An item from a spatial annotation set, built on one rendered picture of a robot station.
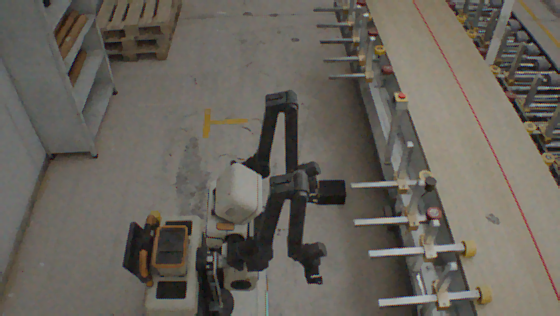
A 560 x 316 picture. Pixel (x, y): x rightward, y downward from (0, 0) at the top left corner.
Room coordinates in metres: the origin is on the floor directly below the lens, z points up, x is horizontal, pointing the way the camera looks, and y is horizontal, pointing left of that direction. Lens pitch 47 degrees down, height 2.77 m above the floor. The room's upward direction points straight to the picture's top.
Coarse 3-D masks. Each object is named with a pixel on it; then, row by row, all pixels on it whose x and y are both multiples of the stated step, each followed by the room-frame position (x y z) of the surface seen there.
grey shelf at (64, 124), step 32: (0, 0) 2.61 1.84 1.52; (32, 0) 2.62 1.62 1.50; (64, 0) 3.07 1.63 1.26; (0, 32) 2.60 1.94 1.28; (32, 32) 2.62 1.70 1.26; (96, 32) 3.51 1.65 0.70; (32, 64) 2.61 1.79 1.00; (64, 64) 2.74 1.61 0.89; (96, 64) 3.27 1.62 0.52; (32, 96) 2.60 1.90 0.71; (64, 96) 2.62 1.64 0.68; (96, 96) 3.29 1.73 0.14; (64, 128) 2.61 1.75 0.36; (96, 128) 2.85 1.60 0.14
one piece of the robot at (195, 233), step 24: (168, 216) 1.44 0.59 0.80; (192, 216) 1.43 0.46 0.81; (144, 240) 1.15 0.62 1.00; (192, 240) 1.28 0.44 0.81; (144, 264) 1.04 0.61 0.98; (192, 264) 1.14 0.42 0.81; (168, 288) 1.01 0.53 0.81; (192, 288) 1.01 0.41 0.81; (216, 288) 1.18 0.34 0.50; (168, 312) 0.91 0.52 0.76; (192, 312) 0.92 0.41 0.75; (216, 312) 1.06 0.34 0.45
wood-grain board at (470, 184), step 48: (384, 0) 3.67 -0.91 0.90; (432, 0) 3.72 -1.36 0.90; (432, 48) 2.92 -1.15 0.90; (432, 96) 2.34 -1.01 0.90; (480, 96) 2.35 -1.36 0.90; (432, 144) 1.89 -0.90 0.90; (480, 144) 1.89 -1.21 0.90; (528, 144) 1.89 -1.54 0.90; (480, 192) 1.52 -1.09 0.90; (528, 192) 1.51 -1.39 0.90; (480, 240) 1.21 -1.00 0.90; (528, 240) 1.20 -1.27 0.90; (528, 288) 0.93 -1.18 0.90
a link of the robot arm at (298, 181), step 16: (272, 176) 1.02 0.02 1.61; (288, 176) 1.01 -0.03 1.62; (304, 176) 1.01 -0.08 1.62; (272, 192) 0.95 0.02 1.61; (288, 192) 0.95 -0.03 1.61; (272, 208) 0.96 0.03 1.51; (272, 224) 0.96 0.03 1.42; (272, 240) 0.96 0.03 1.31; (256, 256) 0.93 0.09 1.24; (272, 256) 0.93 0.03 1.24
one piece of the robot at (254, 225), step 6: (258, 216) 1.27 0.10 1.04; (252, 222) 1.20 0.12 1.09; (258, 222) 1.24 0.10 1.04; (252, 228) 1.17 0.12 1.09; (258, 228) 1.20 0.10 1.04; (252, 234) 1.14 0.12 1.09; (252, 258) 1.07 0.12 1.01; (246, 264) 1.06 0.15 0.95; (252, 264) 1.07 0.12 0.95; (258, 264) 1.07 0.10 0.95; (264, 264) 1.07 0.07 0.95; (252, 270) 1.07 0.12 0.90; (258, 270) 1.07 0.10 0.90
